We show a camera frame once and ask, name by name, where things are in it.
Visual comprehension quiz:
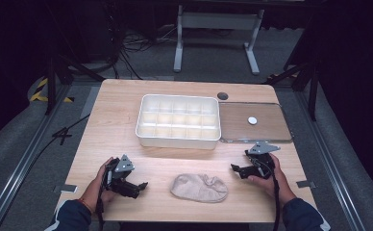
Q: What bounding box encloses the red wrist bracelet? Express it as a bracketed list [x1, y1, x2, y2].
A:
[78, 197, 95, 214]

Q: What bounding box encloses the person's right hand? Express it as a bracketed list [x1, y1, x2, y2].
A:
[247, 153, 297, 203]

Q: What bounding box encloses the clear plastic box lid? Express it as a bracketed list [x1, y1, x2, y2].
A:
[217, 101, 294, 144]

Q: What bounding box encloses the white metal desk frame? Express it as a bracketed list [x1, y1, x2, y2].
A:
[173, 4, 266, 77]

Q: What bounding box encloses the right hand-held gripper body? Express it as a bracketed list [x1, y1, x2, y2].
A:
[243, 141, 281, 180]

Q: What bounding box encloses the yellow black hazard tape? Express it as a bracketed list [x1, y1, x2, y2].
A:
[29, 77, 75, 104]

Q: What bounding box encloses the left hand-held gripper cable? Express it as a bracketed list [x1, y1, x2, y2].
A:
[95, 171, 112, 231]

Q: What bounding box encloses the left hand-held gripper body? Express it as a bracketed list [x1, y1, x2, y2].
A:
[104, 154, 140, 199]

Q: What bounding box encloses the beige sock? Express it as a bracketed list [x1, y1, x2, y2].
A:
[170, 173, 230, 204]

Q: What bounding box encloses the hand-held gripper cable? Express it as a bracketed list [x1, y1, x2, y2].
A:
[95, 171, 112, 231]
[257, 159, 282, 231]

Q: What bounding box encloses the white compartment storage box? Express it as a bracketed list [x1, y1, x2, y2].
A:
[135, 93, 222, 150]

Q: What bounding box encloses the black floor cable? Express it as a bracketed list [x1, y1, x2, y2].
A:
[34, 114, 91, 162]

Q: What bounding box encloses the bundle of black floor cables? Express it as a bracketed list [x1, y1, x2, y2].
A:
[109, 6, 180, 80]

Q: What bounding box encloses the person's left hand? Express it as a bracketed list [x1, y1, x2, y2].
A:
[84, 156, 119, 210]

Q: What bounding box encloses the black metal stand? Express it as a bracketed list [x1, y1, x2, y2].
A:
[44, 52, 106, 116]
[263, 59, 321, 122]

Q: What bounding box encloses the grey tape piece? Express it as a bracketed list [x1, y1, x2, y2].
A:
[296, 179, 317, 190]
[53, 183, 79, 194]

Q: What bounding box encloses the right hand-held gripper cable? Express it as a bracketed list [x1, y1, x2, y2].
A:
[257, 159, 282, 231]

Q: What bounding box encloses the aluminium floor rail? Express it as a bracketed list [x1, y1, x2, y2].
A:
[0, 84, 73, 231]
[293, 90, 366, 231]

